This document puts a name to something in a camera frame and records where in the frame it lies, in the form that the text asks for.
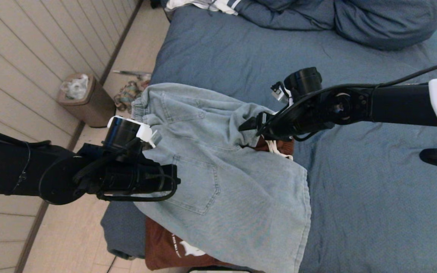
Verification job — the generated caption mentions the light blue denim shorts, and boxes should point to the light blue denim shorts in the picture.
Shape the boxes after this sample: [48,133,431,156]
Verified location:
[131,83,312,273]

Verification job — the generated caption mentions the brown metal trash bin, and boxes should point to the brown metal trash bin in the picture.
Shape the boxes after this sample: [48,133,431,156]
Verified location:
[56,73,116,128]

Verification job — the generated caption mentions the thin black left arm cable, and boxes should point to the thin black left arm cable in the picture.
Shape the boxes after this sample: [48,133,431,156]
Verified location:
[97,165,178,202]

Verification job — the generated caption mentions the blue bed cover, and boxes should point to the blue bed cover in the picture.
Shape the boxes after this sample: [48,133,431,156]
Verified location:
[101,6,437,273]

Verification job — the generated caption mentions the white striped garment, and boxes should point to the white striped garment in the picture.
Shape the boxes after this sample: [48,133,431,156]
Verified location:
[165,0,244,16]

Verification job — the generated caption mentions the crumpled blue duvet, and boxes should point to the crumpled blue duvet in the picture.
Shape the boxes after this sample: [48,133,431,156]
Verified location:
[237,0,437,51]

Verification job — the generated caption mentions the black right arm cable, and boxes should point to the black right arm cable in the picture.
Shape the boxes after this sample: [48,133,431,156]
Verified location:
[258,57,437,171]

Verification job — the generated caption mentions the multicoloured cloth bundle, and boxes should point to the multicoloured cloth bundle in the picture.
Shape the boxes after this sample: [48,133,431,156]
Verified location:
[113,81,150,112]

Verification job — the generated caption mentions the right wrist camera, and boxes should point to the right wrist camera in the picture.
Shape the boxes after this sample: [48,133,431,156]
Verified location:
[271,82,293,107]

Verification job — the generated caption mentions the clear plastic bin liner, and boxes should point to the clear plastic bin liner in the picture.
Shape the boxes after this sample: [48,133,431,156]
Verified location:
[60,74,90,100]

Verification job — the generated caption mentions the brown shorts with white print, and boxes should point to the brown shorts with white print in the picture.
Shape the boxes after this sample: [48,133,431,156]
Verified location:
[145,137,294,270]

